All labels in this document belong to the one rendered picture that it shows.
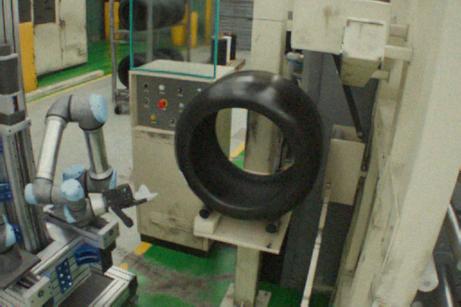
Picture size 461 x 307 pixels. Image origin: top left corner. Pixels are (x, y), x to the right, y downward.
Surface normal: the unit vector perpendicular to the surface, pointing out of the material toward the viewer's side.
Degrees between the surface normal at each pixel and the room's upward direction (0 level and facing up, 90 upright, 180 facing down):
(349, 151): 90
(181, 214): 90
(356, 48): 72
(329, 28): 90
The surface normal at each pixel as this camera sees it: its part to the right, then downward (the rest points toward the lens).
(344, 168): -0.31, 0.34
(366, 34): -0.28, 0.04
